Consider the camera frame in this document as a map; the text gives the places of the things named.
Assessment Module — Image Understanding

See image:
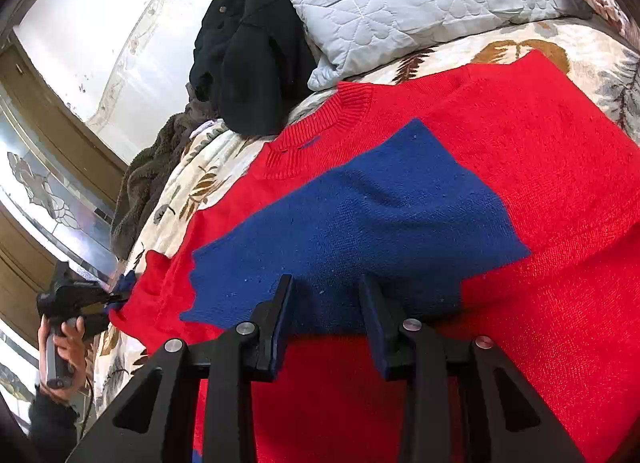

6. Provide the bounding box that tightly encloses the red and blue sweater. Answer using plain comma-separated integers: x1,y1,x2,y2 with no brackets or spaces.
107,50,640,463

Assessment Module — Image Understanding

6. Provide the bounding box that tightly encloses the wooden wardrobe with glass panel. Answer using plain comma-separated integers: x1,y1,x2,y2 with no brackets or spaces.
0,43,128,394

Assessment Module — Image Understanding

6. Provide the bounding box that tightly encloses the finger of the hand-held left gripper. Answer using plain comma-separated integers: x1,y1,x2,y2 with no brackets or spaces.
100,273,138,313

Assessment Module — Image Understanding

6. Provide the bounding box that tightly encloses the pale lilac cloth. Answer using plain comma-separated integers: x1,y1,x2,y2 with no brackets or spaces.
189,119,221,140

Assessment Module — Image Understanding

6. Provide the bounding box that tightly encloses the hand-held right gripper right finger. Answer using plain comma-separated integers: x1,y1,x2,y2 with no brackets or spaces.
359,273,586,463

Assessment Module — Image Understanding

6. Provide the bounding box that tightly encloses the leaf-print blanket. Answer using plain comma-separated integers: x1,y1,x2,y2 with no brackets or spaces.
92,18,640,414

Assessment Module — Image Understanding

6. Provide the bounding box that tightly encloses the person's left hand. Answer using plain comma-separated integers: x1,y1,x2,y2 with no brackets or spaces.
39,315,88,402

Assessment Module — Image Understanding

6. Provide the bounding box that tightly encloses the person's left forearm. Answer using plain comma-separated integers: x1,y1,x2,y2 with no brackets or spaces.
27,385,82,463

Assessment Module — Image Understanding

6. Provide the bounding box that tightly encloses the dark brown fleece cloth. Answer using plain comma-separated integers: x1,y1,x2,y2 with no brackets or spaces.
111,98,221,260

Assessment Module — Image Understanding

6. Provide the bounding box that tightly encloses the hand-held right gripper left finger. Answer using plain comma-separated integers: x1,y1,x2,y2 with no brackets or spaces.
67,274,293,463

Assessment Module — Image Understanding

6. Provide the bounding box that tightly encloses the black garment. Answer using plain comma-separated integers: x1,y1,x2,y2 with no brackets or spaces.
189,0,318,136

